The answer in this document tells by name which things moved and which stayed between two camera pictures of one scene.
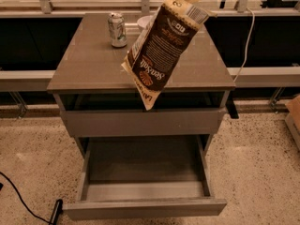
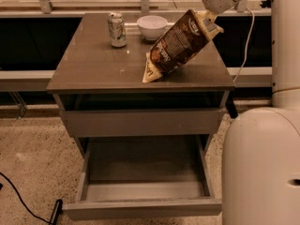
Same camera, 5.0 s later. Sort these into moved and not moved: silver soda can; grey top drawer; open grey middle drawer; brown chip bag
Moved: brown chip bag
Not moved: silver soda can; grey top drawer; open grey middle drawer
